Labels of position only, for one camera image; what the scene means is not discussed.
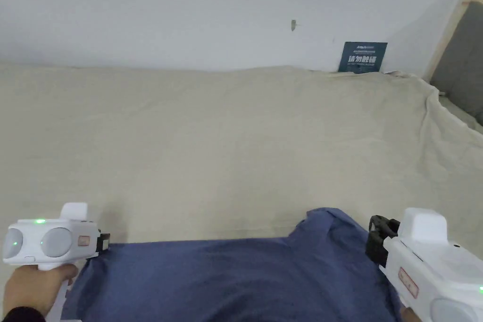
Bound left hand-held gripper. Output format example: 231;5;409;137
1;202;110;319

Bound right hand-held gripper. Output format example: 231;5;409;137
365;207;483;322

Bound dark blue shirt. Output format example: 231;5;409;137
62;206;404;322

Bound person's left hand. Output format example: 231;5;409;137
3;263;79;318

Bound bed with beige sheet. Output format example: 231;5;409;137
0;61;483;322

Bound dark blue sign card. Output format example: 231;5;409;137
337;41;389;74

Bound grey padded headboard wooden frame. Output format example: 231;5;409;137
422;0;483;129

